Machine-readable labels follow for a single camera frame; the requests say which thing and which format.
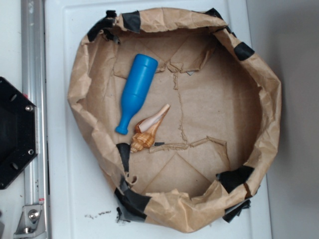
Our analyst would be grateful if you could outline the tan spiral sea shell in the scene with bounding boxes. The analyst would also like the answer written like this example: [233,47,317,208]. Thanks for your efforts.
[130,104,170,153]

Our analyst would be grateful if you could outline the brown paper bag bin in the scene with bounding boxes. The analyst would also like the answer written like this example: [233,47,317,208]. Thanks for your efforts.
[68,7,282,233]

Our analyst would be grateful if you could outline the blue plastic toy bottle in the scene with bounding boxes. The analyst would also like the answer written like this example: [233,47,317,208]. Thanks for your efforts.
[115,54,158,135]

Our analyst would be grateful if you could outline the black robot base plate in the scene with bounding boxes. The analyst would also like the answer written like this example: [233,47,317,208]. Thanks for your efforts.
[0,77,37,190]

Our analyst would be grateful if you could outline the aluminium extrusion rail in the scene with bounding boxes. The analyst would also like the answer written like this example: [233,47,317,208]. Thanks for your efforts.
[21,0,52,239]

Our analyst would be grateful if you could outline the metal corner bracket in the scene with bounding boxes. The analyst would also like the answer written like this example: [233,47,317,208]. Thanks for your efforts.
[13,204,47,239]

